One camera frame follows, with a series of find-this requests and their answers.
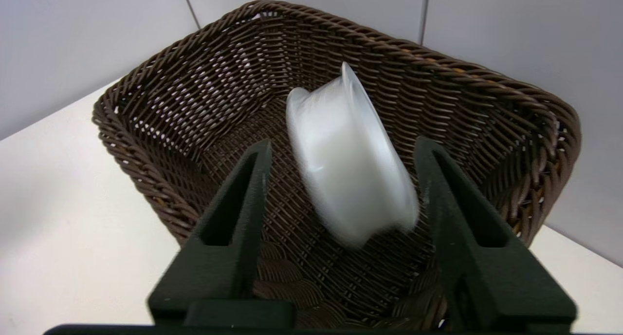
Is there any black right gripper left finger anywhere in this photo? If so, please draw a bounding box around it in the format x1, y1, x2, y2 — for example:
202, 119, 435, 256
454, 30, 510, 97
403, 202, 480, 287
147, 139, 297, 328

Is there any dark brown wicker basket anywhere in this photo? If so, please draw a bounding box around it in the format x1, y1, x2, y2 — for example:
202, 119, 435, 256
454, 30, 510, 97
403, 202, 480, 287
92, 0, 582, 332

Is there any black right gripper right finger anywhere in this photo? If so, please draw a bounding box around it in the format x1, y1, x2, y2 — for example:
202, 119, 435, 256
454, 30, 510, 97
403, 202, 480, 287
414, 136, 577, 332

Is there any white translucent plastic container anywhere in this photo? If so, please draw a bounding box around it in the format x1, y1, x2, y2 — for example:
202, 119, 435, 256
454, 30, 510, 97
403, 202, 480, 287
286, 61, 420, 249

